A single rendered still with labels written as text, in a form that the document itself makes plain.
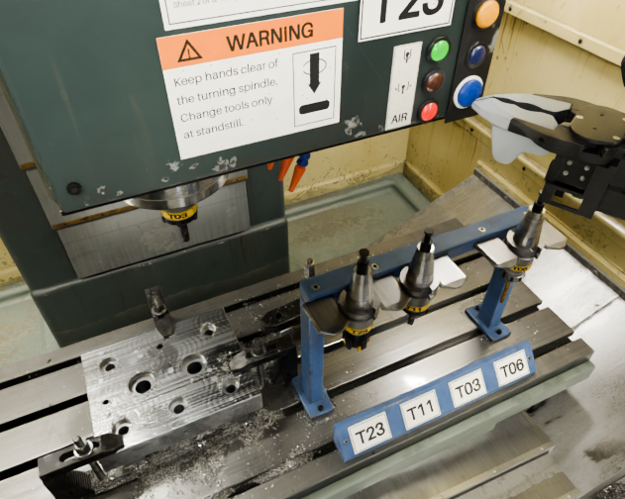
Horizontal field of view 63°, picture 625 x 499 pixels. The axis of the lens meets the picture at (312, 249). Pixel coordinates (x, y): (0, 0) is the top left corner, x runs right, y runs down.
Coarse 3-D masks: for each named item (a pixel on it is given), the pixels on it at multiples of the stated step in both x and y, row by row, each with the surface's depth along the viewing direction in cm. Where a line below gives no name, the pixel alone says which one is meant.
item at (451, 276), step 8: (440, 256) 88; (448, 256) 88; (440, 264) 86; (448, 264) 86; (456, 264) 86; (440, 272) 85; (448, 272) 85; (456, 272) 85; (464, 272) 85; (440, 280) 84; (448, 280) 84; (456, 280) 84; (464, 280) 84; (448, 288) 83; (456, 288) 83
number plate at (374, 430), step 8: (376, 416) 94; (384, 416) 95; (360, 424) 93; (368, 424) 94; (376, 424) 94; (384, 424) 95; (352, 432) 93; (360, 432) 93; (368, 432) 94; (376, 432) 94; (384, 432) 95; (352, 440) 93; (360, 440) 93; (368, 440) 94; (376, 440) 94; (384, 440) 95; (360, 448) 93; (368, 448) 94
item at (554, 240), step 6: (546, 222) 94; (546, 228) 93; (552, 228) 93; (546, 234) 92; (552, 234) 92; (558, 234) 92; (546, 240) 91; (552, 240) 91; (558, 240) 91; (564, 240) 91; (546, 246) 90; (552, 246) 90; (558, 246) 90; (564, 246) 90
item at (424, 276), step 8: (416, 248) 79; (432, 248) 78; (416, 256) 79; (424, 256) 78; (432, 256) 78; (416, 264) 79; (424, 264) 78; (432, 264) 79; (408, 272) 81; (416, 272) 80; (424, 272) 79; (432, 272) 80; (408, 280) 82; (416, 280) 81; (424, 280) 80; (432, 280) 81
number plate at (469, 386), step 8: (464, 376) 100; (472, 376) 101; (480, 376) 102; (448, 384) 100; (456, 384) 100; (464, 384) 100; (472, 384) 101; (480, 384) 102; (456, 392) 100; (464, 392) 100; (472, 392) 101; (480, 392) 102; (456, 400) 100; (464, 400) 100
